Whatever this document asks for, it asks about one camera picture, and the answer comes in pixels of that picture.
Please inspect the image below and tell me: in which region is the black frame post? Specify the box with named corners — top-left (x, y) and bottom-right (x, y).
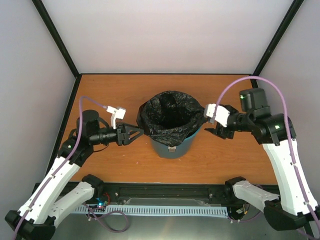
top-left (31, 0), bottom-right (81, 78)
top-left (253, 0), bottom-right (304, 76)

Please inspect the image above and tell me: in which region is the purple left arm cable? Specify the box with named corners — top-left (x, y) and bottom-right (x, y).
top-left (11, 95), bottom-right (109, 240)

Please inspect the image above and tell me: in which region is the black right rear frame post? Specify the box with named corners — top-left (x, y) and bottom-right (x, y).
top-left (253, 0), bottom-right (304, 76)

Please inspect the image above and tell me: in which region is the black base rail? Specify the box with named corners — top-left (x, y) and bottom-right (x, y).
top-left (33, 181), bottom-right (301, 206)

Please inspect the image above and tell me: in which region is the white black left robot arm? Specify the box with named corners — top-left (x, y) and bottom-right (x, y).
top-left (5, 106), bottom-right (144, 240)

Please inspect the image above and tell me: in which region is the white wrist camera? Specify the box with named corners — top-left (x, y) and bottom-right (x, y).
top-left (203, 103), bottom-right (231, 128)
top-left (106, 105), bottom-right (126, 129)

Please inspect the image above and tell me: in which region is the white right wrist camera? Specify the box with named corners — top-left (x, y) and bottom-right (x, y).
top-left (203, 103), bottom-right (231, 128)

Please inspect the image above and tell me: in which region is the light blue slotted cable duct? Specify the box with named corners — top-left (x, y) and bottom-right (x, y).
top-left (89, 204), bottom-right (228, 218)

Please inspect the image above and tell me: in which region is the small green-lit circuit board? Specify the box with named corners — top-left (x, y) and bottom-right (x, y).
top-left (96, 196), bottom-right (110, 208)

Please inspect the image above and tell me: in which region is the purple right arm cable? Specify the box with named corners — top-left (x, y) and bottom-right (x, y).
top-left (209, 76), bottom-right (320, 240)

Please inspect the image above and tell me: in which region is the metal base plate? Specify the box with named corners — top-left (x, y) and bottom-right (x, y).
top-left (52, 205), bottom-right (307, 240)

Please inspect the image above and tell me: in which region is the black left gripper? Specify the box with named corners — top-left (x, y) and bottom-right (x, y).
top-left (91, 121), bottom-right (145, 145)

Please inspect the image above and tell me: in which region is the black plastic trash bag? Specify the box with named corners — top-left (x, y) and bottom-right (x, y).
top-left (136, 90), bottom-right (207, 147)

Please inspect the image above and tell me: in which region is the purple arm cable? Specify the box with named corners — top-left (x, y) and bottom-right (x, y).
top-left (11, 95), bottom-right (109, 240)
top-left (209, 76), bottom-right (320, 240)

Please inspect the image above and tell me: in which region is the black left rear frame post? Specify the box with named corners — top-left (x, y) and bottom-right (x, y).
top-left (31, 0), bottom-right (81, 78)

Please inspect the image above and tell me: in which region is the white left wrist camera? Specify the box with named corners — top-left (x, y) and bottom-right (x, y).
top-left (106, 105), bottom-right (126, 129)

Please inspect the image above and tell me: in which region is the teal plastic trash bin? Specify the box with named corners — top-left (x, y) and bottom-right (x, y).
top-left (149, 125), bottom-right (202, 159)

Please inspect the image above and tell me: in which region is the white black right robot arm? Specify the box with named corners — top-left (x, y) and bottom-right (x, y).
top-left (204, 88), bottom-right (320, 231)

